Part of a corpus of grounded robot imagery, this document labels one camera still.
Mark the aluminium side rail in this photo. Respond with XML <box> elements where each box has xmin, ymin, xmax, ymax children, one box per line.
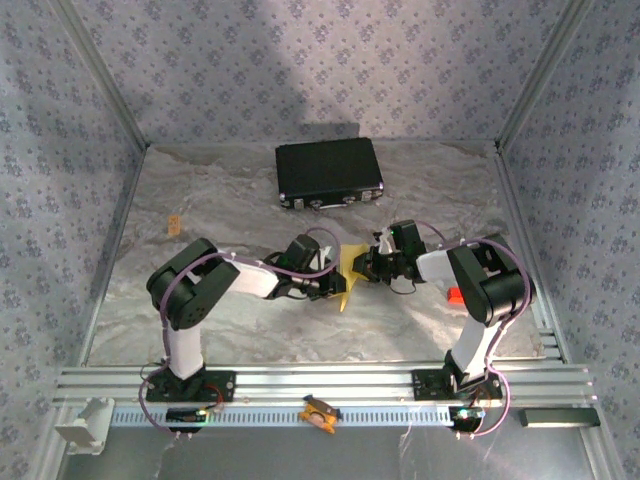
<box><xmin>74</xmin><ymin>144</ymin><xmax>151</xmax><ymax>369</ymax></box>
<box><xmin>493</xmin><ymin>144</ymin><xmax>574</xmax><ymax>365</ymax></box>

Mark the aluminium frame post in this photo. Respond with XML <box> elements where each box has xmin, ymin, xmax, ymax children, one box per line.
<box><xmin>494</xmin><ymin>0</ymin><xmax>601</xmax><ymax>151</ymax></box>
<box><xmin>48</xmin><ymin>0</ymin><xmax>151</xmax><ymax>150</ymax></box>

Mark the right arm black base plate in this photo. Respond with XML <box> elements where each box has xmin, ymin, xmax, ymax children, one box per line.
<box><xmin>410</xmin><ymin>368</ymin><xmax>504</xmax><ymax>401</ymax></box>

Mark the yellow orange connector clip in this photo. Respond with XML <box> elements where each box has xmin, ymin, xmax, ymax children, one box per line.
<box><xmin>297</xmin><ymin>394</ymin><xmax>341</xmax><ymax>435</ymax></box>

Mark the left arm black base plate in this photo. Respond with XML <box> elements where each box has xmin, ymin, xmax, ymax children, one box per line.
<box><xmin>144</xmin><ymin>368</ymin><xmax>237</xmax><ymax>404</ymax></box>

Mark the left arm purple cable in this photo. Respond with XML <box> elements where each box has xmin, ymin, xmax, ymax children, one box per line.
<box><xmin>138</xmin><ymin>227</ymin><xmax>344</xmax><ymax>441</ymax></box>

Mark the yellow paper sheet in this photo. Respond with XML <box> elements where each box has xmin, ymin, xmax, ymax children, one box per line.
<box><xmin>338</xmin><ymin>242</ymin><xmax>372</xmax><ymax>314</ymax></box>

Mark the black hard case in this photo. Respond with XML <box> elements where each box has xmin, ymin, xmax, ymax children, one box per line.
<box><xmin>274</xmin><ymin>136</ymin><xmax>385</xmax><ymax>210</ymax></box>

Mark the long aluminium base rail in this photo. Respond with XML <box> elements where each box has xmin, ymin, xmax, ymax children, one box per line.
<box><xmin>52</xmin><ymin>363</ymin><xmax>599</xmax><ymax>405</ymax></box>

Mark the slotted grey cable duct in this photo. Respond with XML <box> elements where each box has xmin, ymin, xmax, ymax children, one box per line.
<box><xmin>109</xmin><ymin>405</ymin><xmax>461</xmax><ymax>429</ymax></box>

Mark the white plastic bracket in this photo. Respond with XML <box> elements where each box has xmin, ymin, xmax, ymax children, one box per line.
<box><xmin>53</xmin><ymin>397</ymin><xmax>115</xmax><ymax>456</ymax></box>

